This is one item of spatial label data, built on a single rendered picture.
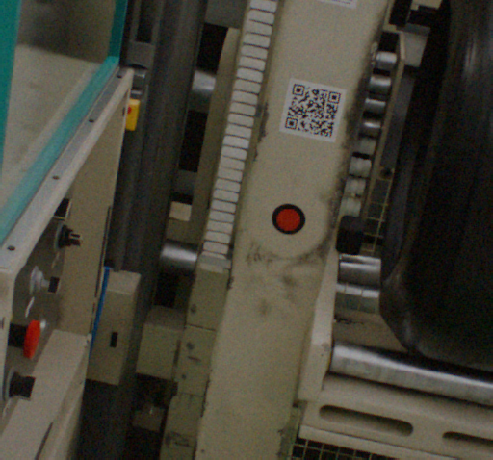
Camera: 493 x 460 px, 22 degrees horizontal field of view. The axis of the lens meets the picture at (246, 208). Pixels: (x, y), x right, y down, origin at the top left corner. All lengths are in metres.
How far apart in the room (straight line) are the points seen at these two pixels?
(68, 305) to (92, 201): 0.15
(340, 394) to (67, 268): 0.41
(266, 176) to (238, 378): 0.32
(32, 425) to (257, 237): 0.43
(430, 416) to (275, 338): 0.24
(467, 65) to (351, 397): 0.49
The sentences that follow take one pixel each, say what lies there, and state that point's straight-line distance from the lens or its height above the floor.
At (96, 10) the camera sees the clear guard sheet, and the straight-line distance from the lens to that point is 1.37.
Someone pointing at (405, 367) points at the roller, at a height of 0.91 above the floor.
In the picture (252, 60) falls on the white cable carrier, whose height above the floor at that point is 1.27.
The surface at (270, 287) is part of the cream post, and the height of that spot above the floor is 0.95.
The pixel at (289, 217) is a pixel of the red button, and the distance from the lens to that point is 1.73.
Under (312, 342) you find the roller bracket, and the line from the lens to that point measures 1.69.
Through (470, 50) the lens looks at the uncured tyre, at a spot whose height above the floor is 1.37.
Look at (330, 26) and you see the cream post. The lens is 1.64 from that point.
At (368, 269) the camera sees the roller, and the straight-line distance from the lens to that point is 1.99.
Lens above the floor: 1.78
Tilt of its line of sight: 24 degrees down
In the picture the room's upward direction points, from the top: 12 degrees clockwise
